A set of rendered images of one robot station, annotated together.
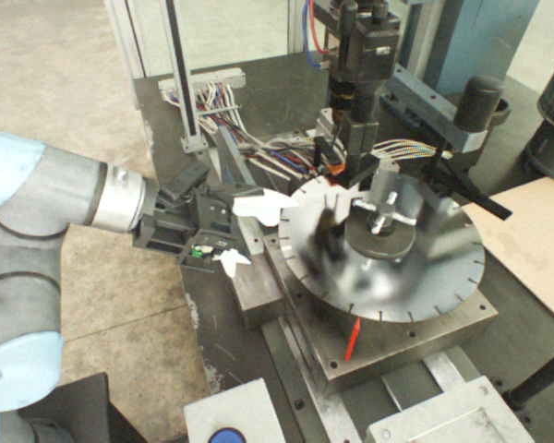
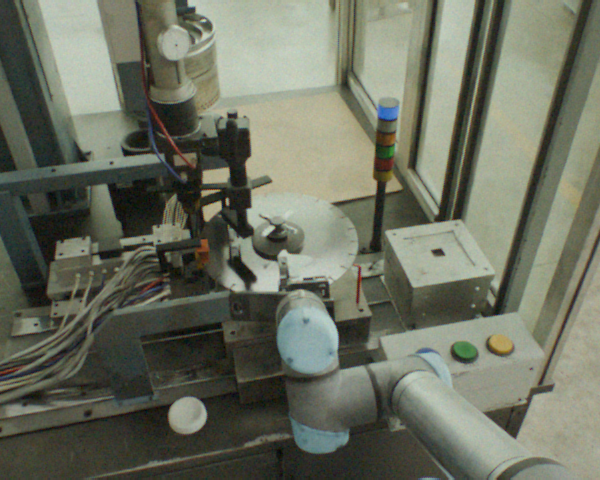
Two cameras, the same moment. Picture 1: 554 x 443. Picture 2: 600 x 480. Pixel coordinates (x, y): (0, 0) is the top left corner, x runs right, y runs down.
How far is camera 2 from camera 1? 0.89 m
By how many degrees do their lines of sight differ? 56
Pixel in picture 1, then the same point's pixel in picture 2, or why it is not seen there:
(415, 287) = (332, 233)
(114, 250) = not seen: outside the picture
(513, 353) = not seen: hidden behind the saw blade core
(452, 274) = (325, 214)
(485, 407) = (403, 237)
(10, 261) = (357, 375)
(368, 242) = (291, 245)
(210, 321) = (283, 422)
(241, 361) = not seen: hidden behind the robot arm
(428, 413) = (406, 260)
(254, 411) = (402, 343)
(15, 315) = (403, 361)
